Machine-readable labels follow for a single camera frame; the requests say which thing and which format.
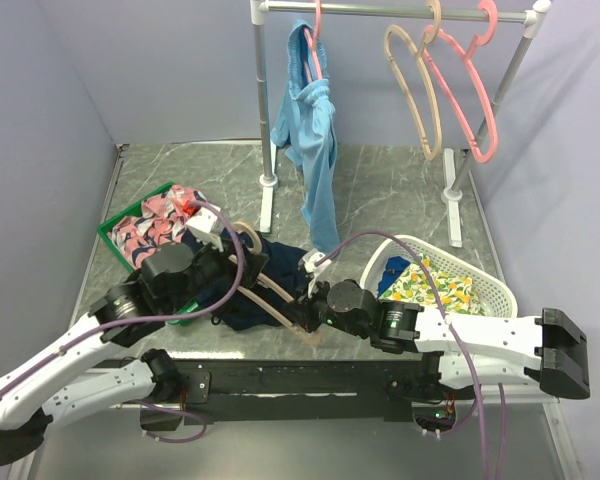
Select navy blue shorts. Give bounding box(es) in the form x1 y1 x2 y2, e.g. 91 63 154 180
194 234 321 334

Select beige hanger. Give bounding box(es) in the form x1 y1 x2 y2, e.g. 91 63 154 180
227 220 326 347
382 0 443 162

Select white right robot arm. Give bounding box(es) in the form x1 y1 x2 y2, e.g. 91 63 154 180
283 280 591 400

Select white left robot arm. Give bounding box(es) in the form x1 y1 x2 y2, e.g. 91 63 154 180
0 244 268 466

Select light blue shorts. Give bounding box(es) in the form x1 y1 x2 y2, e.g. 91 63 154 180
270 19 340 252

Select pink hanger holding shorts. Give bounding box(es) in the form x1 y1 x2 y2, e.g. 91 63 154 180
301 0 323 83

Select pink empty hanger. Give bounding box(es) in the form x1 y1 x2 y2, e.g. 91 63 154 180
423 0 499 165

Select pink patterned garment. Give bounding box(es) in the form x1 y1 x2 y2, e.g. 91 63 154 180
99 183 207 272

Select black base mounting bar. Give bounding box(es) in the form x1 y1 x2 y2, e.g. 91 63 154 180
119 357 476 434

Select lemon print garment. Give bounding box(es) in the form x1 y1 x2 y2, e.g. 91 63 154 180
377 255 486 316

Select white plastic laundry basket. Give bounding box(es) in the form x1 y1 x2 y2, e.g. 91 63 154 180
359 235 518 318

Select metal clothes rack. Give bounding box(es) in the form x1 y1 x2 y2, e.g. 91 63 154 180
250 1 552 248

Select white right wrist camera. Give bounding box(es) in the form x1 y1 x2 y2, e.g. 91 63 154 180
298 249 332 298

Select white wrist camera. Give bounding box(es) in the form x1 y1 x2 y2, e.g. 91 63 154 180
298 249 332 298
180 200 224 253

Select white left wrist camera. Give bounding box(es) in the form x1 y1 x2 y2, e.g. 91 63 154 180
180 200 224 253

